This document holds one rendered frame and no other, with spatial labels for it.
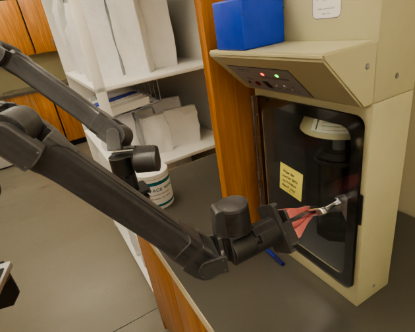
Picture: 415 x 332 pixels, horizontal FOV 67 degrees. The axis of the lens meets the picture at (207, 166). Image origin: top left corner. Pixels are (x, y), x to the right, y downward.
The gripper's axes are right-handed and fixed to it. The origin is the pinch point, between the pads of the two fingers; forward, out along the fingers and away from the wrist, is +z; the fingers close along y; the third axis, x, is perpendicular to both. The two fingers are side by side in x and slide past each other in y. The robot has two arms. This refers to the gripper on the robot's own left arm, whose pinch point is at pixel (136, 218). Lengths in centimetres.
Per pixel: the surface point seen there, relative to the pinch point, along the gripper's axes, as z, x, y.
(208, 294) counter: 15.3, -22.6, 8.3
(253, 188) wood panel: -0.1, -9.3, 34.3
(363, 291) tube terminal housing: 11, -46, 36
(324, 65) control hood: -40, -46, 23
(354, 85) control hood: -36, -46, 28
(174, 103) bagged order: -3, 101, 58
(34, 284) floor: 111, 144, -59
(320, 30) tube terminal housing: -44, -35, 33
